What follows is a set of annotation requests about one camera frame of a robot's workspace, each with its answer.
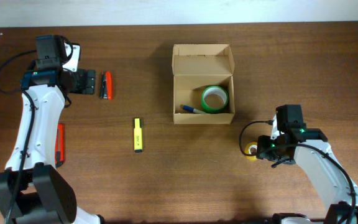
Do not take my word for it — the red black stapler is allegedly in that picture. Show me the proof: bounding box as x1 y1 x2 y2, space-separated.
99 71 113 100

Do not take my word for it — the yellow clear tape roll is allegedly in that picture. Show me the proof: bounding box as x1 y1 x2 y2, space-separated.
246 142 257 161

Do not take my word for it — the green tape roll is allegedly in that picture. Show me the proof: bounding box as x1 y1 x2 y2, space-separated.
201 85 229 113

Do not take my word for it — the cardboard box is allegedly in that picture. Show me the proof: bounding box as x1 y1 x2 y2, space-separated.
172 44 235 124

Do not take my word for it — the blue white marker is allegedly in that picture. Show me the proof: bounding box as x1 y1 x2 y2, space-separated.
182 105 206 114

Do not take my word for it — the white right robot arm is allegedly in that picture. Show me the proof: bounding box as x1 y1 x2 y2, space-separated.
255 105 358 223

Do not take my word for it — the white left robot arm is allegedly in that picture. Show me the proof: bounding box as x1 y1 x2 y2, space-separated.
0 35 105 223

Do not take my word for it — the yellow highlighter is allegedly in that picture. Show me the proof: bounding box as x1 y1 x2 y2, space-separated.
134 118 143 153

